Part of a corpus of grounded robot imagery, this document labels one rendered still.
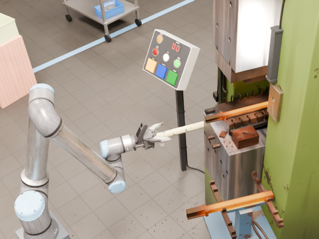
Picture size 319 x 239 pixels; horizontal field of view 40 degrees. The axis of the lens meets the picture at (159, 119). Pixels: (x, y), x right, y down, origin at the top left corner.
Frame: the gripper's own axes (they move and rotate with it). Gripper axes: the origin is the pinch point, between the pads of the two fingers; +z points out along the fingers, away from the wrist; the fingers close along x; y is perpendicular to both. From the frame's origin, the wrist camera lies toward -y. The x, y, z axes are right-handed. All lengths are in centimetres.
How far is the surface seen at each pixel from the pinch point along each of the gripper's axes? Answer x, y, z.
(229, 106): -6.9, 0.8, 39.1
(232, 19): 7, -63, 33
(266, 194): 59, -1, 29
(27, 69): -215, 75, -82
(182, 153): -56, 80, 24
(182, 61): -44, -11, 24
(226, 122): 4.5, 1.6, 32.8
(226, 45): 1, -45, 33
